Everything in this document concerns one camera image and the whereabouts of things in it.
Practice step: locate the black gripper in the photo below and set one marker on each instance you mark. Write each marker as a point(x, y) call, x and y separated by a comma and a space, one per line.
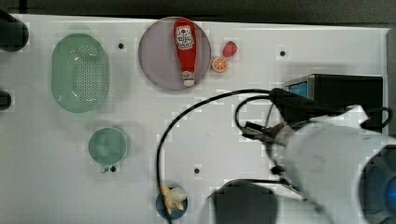
point(295, 108)

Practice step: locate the black toaster oven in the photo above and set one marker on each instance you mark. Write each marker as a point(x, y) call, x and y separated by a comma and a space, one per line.
point(340, 91)

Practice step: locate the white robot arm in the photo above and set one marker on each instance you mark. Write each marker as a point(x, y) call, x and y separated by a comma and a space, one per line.
point(342, 173)

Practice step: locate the orange slice toy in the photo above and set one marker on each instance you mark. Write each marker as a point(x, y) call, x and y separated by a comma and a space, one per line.
point(219, 65)

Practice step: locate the red strawberry toy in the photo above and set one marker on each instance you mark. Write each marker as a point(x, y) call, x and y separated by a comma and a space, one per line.
point(229, 49)

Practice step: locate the red plush ketchup bottle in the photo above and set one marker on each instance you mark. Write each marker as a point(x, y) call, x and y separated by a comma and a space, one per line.
point(185, 43)

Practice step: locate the grey round plate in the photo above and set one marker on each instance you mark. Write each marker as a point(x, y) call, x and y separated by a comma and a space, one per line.
point(158, 59)

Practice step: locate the peeled banana toy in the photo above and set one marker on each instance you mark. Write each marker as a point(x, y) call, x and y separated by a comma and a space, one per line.
point(173, 198)

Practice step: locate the green cup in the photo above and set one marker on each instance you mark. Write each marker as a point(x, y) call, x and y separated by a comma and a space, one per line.
point(108, 146)

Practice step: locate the green perforated colander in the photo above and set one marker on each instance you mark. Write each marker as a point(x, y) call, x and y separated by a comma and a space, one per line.
point(79, 73)

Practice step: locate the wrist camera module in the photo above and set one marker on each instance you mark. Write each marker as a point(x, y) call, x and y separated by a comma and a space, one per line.
point(267, 135)

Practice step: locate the small black cylinder post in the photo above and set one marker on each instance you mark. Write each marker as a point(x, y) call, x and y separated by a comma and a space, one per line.
point(5, 100)

